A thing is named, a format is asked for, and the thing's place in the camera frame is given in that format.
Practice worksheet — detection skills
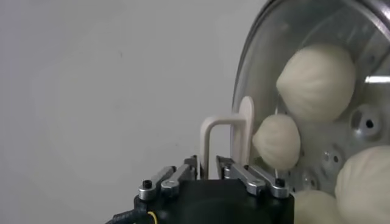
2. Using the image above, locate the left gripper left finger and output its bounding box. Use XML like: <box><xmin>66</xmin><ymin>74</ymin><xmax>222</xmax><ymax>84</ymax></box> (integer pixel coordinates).
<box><xmin>137</xmin><ymin>155</ymin><xmax>199</xmax><ymax>201</ymax></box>

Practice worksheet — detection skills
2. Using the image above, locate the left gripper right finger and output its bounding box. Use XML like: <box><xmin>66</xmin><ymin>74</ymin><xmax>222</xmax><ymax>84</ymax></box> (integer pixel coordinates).
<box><xmin>215</xmin><ymin>155</ymin><xmax>290</xmax><ymax>200</ymax></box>

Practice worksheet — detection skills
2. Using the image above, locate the glass lid with cream handle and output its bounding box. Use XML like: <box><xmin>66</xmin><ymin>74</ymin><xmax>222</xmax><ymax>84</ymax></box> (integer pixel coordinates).
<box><xmin>199</xmin><ymin>0</ymin><xmax>390</xmax><ymax>224</ymax></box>

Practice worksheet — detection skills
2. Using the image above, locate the white steamed baozi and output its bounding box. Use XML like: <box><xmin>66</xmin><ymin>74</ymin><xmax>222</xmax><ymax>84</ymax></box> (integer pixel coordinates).
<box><xmin>292</xmin><ymin>190</ymin><xmax>345</xmax><ymax>224</ymax></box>
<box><xmin>252</xmin><ymin>114</ymin><xmax>302</xmax><ymax>171</ymax></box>
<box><xmin>334</xmin><ymin>145</ymin><xmax>390</xmax><ymax>224</ymax></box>
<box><xmin>275</xmin><ymin>43</ymin><xmax>357</xmax><ymax>123</ymax></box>

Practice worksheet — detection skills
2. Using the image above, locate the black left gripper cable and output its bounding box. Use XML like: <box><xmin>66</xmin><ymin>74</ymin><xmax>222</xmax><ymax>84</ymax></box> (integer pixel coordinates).
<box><xmin>105</xmin><ymin>209</ymin><xmax>159</xmax><ymax>224</ymax></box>

